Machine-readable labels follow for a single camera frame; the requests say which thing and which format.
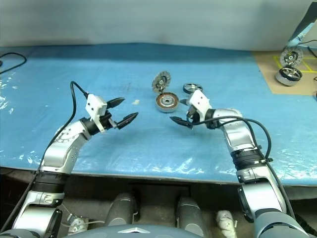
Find assembled silver motor spoked cover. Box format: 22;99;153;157
275;66;303;87

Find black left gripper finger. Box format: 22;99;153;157
106;98;126;109
116;112;139;130

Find light blue stand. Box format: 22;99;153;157
287;0;317;48

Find thin black cable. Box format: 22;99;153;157
0;53;27;75

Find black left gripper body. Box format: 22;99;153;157
100;111;118;130

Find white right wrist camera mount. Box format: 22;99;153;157
189;89;211;120

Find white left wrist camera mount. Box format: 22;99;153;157
85;94;107;134

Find brown cardboard sheet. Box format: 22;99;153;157
252;48;317;95

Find black spoked motor cover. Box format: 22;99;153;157
182;83;204;96

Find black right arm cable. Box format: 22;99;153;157
192;118;298;224

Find silver motor housing copper windings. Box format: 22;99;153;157
155;91;179;114

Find blue plastic table sheet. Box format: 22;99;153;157
0;43;317;186

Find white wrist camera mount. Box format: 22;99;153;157
189;89;211;120
85;94;107;134

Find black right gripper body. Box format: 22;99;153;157
185;106;201;125

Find dark grey rounded shape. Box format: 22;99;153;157
106;192;138;226
175;195;208;237

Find silver toothed rotor disc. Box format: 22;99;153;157
151;71;171;94
279;47;304;66

